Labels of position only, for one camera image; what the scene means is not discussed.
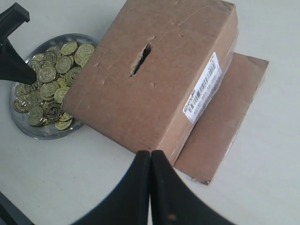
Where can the round silver metal plate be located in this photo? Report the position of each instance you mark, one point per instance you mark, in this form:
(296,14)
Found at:
(55,74)

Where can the white barcode label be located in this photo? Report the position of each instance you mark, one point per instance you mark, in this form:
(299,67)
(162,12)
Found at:
(204,86)

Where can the dark tarnished gold coin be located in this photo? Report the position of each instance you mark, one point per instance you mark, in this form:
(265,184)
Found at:
(53,111)

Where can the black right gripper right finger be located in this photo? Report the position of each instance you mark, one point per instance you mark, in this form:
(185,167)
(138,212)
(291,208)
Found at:
(172,202)

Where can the gold coin top of pile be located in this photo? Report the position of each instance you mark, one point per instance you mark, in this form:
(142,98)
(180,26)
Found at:
(69,48)

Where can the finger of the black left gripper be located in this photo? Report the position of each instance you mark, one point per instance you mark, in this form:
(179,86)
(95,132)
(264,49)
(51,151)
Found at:
(13,67)
(12,18)

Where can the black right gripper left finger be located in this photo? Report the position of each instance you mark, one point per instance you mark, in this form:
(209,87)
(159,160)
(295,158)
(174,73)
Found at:
(128,203)

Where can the brown cardboard box with slot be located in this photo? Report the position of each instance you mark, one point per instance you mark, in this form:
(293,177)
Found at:
(135,85)

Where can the gold coin upper right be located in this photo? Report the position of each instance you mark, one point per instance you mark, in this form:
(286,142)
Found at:
(85,49)

